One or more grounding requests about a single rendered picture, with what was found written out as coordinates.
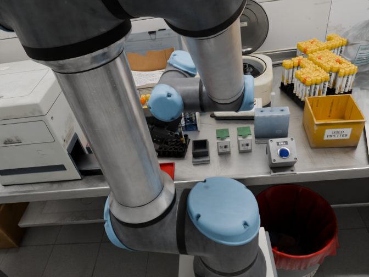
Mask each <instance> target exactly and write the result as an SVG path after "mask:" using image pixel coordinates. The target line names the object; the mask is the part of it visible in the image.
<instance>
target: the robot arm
mask: <svg viewBox="0 0 369 277"><path fill-rule="evenodd" d="M246 2H247V0H0V30H3V31H5V32H14V33H16V35H17V37H18V39H19V41H20V43H21V45H22V46H23V48H24V50H25V52H26V54H27V56H28V57H29V58H30V60H32V61H34V62H36V63H40V64H42V65H45V66H47V67H50V68H51V70H52V72H53V74H54V76H55V78H56V80H57V82H58V84H59V86H60V88H61V90H62V92H63V94H64V96H65V98H66V100H67V102H68V104H69V106H70V108H71V110H72V112H73V114H74V116H75V118H76V120H77V122H78V124H79V126H80V128H81V131H82V133H83V135H84V137H85V139H86V141H87V143H88V145H89V147H90V149H91V151H92V153H93V155H94V157H95V159H96V161H97V163H98V165H99V167H100V169H101V171H102V173H103V175H104V177H105V179H106V181H107V183H108V185H109V187H110V189H111V192H110V194H109V196H108V198H107V201H106V203H105V207H104V220H106V223H105V225H104V227H105V230H106V233H107V236H108V238H109V240H110V241H111V242H112V243H113V244H114V245H115V246H118V247H120V248H125V249H127V250H130V251H151V252H162V253H173V254H185V255H190V256H194V260H193V270H194V275H195V277H266V273H267V265H266V259H265V256H264V253H263V251H262V249H261V248H260V246H259V229H260V215H259V208H258V203H257V201H256V199H255V197H254V195H253V194H252V192H251V191H250V190H249V189H247V188H246V186H245V185H243V184H242V183H240V182H239V181H237V180H234V179H231V178H226V177H221V176H216V177H210V178H206V179H204V181H203V182H201V181H200V182H198V183H197V184H195V185H194V186H193V188H192V189H184V188H175V184H174V181H173V179H172V178H171V176H170V175H169V174H168V173H166V172H164V171H163V170H161V169H160V165H159V162H158V158H157V155H158V153H157V152H156V151H155V149H158V148H159V145H161V147H162V148H166V149H169V147H170V145H171V143H172V141H173V139H174V137H175V132H176V130H177V127H178V125H179V123H180V121H181V119H182V116H183V115H182V113H196V112H236V113H238V112H242V111H250V110H252V109H253V108H254V77H253V76H251V75H244V74H243V59H242V44H241V29H240V21H239V17H240V16H241V14H242V13H243V10H244V8H245V5H246ZM140 17H154V18H162V19H164V21H165V22H166V24H167V25H168V27H169V28H170V29H171V30H172V31H174V32H175V33H177V34H179V35H180V36H182V39H183V41H184V43H185V45H186V47H187V49H188V52H189V53H188V52H185V51H174V52H172V54H171V56H170V58H169V60H168V61H167V65H166V68H165V70H164V72H163V74H162V75H161V77H160V79H159V81H158V83H157V84H156V86H155V87H154V88H153V89H152V92H151V94H150V97H149V101H148V108H142V105H141V101H140V98H139V95H138V92H137V88H136V84H135V81H134V78H133V75H132V71H131V68H130V65H129V62H128V59H127V55H126V51H125V47H124V44H125V42H126V40H127V39H128V37H129V35H130V33H131V31H132V24H131V20H130V19H137V18H140ZM197 72H198V74H199V76H200V77H195V76H196V75H197ZM171 134H172V135H171ZM169 140H171V142H170V144H169V145H168V146H167V145H165V144H168V143H169Z"/></svg>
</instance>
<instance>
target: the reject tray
mask: <svg viewBox="0 0 369 277"><path fill-rule="evenodd" d="M159 165H160V169H161V170H163V171H164V172H166V173H168V174H169V175H170V176H171V178H172V179H173V180H174V170H175V162H171V163H159Z"/></svg>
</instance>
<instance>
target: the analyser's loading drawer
mask: <svg viewBox="0 0 369 277"><path fill-rule="evenodd" d="M73 160H74V162H75V164H76V166H77V168H78V169H79V170H92V169H100V167H99V165H98V163H97V161H96V159H95V157H94V155H93V153H91V154H78V155H74V157H73Z"/></svg>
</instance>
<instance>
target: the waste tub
mask: <svg viewBox="0 0 369 277"><path fill-rule="evenodd" d="M366 121H367V120H366V118H365V116H364V115H363V113H362V111H361V110H360V108H359V106H358V105H357V103H356V102H355V100H354V98H353V97H352V95H351V94H346V95H330V96H313V97H305V107H304V114H303V122H302V123H303V126H304V129H305V132H306V135H307V139H308V141H309V144H310V147H311V148H338V147H357V146H358V144H359V140H360V137H361V134H362V131H363V128H364V125H365V122H366Z"/></svg>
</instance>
